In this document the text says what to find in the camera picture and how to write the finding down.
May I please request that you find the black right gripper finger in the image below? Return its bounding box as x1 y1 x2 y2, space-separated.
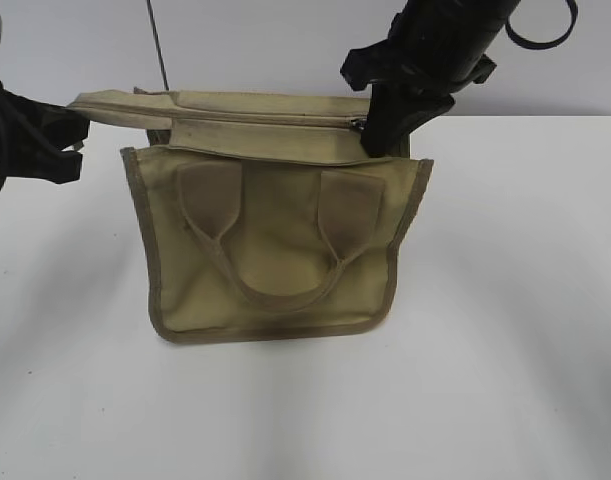
361 84 409 154

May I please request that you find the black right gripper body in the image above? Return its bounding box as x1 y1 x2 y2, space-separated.
340 9 497 146

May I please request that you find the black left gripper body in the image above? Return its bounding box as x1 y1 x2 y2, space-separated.
0 81 90 184

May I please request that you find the silver metal zipper pull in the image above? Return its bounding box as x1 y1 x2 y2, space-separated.
350 118 366 133

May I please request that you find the yellow canvas tote bag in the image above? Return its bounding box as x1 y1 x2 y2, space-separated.
71 90 433 344

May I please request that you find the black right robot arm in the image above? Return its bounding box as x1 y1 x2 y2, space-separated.
340 0 518 157

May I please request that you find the black cable loop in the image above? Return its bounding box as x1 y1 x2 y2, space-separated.
504 0 581 52

